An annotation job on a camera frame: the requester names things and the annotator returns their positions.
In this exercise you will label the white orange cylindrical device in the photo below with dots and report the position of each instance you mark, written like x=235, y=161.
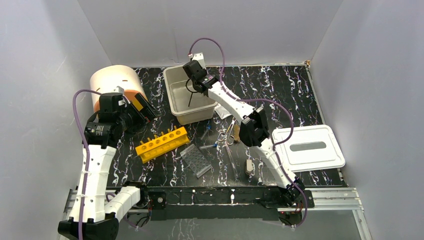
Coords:
x=108, y=78

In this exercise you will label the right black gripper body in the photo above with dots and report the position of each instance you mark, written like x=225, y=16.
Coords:
x=205, y=71

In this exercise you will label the blue capped tube upper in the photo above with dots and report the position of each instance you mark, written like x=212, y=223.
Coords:
x=207, y=130

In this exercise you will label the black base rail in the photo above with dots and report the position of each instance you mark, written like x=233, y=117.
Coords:
x=243, y=202

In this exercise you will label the white tub lid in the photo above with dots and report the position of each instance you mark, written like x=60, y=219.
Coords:
x=311, y=148

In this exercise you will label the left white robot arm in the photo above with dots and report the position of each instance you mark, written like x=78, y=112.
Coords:
x=92, y=217

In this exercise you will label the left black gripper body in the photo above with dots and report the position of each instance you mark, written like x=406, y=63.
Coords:
x=139, y=108

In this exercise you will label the beige plastic tub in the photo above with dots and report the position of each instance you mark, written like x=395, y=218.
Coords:
x=201, y=107

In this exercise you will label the yellow test tube rack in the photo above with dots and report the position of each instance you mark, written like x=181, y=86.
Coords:
x=163, y=144

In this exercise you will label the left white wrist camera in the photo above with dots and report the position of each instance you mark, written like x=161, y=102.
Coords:
x=120, y=90

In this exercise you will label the wooden test tube brush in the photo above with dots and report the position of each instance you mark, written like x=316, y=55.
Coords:
x=236, y=133

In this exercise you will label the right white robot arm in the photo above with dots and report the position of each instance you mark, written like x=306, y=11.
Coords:
x=254, y=130

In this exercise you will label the black wire ring stand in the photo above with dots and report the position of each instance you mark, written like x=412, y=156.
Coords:
x=192, y=92

